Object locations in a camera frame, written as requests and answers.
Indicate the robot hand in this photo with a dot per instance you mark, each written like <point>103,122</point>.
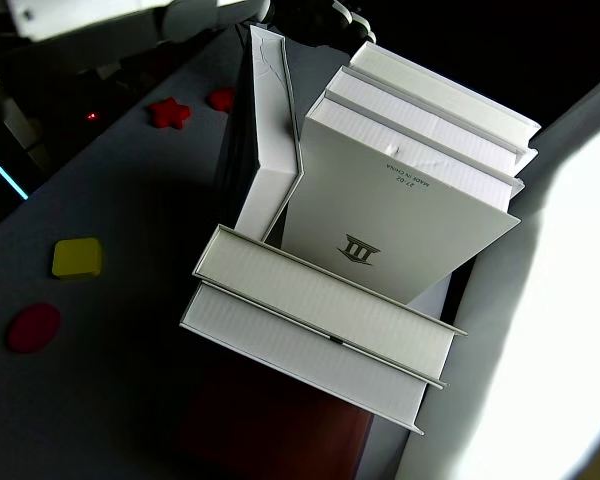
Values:
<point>245,7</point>
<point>365,27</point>

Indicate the white book with dark-arch cover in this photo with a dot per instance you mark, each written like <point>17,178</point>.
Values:
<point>270,125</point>

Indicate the white hardcover book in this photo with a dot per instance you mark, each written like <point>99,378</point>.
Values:
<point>330,320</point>
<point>445,85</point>
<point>420,112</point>

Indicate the red star block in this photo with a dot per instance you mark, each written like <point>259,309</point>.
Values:
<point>169,113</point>

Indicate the white book with printed back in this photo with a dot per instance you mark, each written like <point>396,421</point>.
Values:
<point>380,200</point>

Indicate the cyan light strip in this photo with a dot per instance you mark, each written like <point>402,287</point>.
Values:
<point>5,175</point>

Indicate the yellow square block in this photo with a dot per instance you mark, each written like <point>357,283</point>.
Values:
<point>76,258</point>

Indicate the grey table cloth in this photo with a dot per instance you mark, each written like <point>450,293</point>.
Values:
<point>105,350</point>

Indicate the red round block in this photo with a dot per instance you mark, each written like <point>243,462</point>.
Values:
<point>34,327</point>

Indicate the red box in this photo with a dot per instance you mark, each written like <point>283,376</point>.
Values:
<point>280,440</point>

